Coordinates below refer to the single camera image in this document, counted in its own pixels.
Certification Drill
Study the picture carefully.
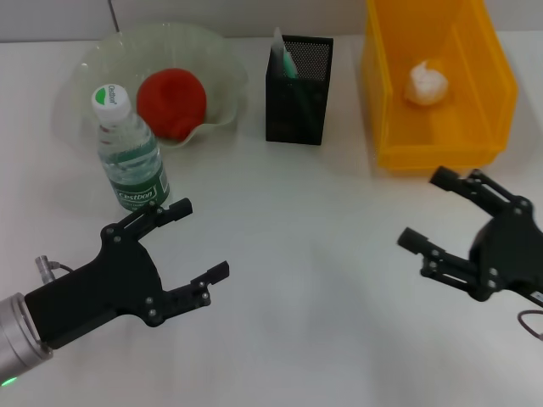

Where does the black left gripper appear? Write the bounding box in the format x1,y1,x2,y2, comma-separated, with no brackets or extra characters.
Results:
24,197,232,350

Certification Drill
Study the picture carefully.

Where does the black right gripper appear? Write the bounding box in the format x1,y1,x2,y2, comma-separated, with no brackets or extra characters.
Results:
396,165,543,303

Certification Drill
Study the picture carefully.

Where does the clear water bottle green label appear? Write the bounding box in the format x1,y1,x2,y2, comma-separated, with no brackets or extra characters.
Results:
91,82,173,213

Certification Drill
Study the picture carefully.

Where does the white paper ball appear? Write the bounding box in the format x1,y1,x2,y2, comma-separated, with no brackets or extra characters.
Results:
402,59,451,107

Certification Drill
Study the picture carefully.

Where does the red-orange toy orange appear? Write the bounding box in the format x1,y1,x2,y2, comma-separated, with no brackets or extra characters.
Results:
136,67,209,142

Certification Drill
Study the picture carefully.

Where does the green utility knife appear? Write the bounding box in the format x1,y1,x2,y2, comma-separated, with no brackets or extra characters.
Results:
279,44,301,81

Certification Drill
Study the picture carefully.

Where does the black mesh pen holder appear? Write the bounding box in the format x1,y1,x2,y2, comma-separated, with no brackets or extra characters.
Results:
266,35,335,147

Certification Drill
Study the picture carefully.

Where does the pale green glass fruit plate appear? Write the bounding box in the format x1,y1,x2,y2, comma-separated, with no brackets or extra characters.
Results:
53,21,249,149

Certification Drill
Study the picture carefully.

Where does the yellow plastic bin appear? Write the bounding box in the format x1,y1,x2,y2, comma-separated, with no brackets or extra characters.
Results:
360,0,519,170

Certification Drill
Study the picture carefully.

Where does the right gripper cable with connector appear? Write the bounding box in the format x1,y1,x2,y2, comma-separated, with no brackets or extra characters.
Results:
518,290,543,343

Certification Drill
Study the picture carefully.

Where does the gripper cable with connector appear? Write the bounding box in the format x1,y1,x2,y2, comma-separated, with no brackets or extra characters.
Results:
518,290,543,343
34,255,76,282

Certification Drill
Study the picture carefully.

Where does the left gripper cable with connector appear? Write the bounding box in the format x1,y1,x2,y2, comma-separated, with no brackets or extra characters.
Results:
34,255,76,282

